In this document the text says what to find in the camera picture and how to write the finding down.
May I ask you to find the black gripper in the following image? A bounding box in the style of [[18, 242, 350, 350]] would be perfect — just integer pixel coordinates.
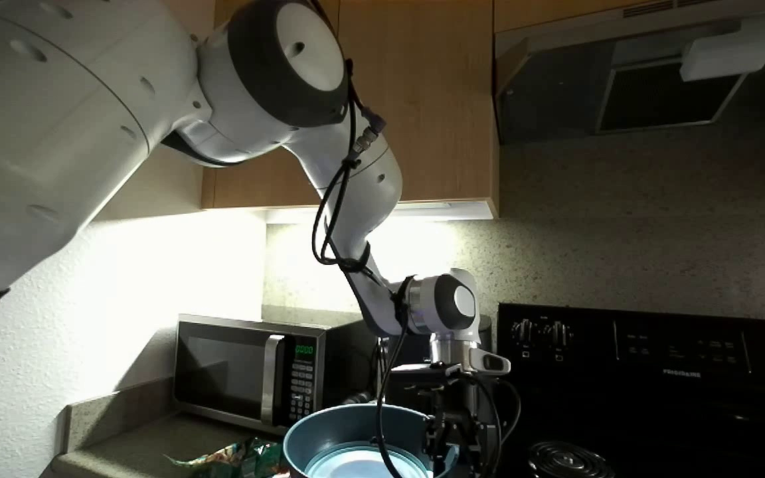
[[385, 355, 501, 478]]

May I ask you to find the large blue bowl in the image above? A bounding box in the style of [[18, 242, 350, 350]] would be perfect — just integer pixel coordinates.
[[280, 400, 458, 478]]

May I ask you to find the black steel microwave oven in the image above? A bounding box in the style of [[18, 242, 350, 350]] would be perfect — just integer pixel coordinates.
[[172, 307, 377, 437]]

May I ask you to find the black lidded frying pan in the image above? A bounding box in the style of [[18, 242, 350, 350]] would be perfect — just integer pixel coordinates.
[[524, 437, 622, 478]]

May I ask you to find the green snack packet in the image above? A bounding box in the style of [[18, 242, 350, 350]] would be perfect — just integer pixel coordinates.
[[233, 436, 296, 478]]

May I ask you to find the black electric stove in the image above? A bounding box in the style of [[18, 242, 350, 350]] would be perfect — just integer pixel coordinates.
[[495, 299, 765, 478]]

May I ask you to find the under-cabinet light strip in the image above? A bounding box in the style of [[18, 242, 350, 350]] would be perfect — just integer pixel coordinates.
[[261, 198, 498, 225]]

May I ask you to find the red snack packet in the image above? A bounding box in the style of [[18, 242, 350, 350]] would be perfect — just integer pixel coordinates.
[[163, 441, 245, 478]]

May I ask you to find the steel range hood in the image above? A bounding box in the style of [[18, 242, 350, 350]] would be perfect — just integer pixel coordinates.
[[492, 3, 765, 145]]

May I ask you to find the white box on hood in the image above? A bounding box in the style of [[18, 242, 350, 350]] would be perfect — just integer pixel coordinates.
[[678, 15, 765, 85]]

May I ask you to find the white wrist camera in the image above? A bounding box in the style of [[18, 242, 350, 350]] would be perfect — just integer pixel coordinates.
[[464, 348, 516, 376]]

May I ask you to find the wide wooden wall cabinet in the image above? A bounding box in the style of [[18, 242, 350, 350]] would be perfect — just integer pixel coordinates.
[[200, 0, 501, 222]]

